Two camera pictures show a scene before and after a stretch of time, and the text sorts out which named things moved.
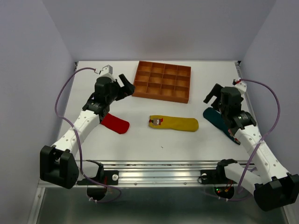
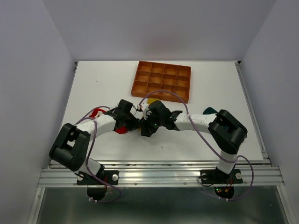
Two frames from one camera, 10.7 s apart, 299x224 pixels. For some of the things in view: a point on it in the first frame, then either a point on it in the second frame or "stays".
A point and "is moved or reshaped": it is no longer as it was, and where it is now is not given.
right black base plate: (216, 176) stays
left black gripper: (128, 88) -> (134, 125)
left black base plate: (107, 177) stays
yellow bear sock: (164, 122) is moved or reshaped
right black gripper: (216, 91) -> (145, 126)
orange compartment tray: (162, 81) stays
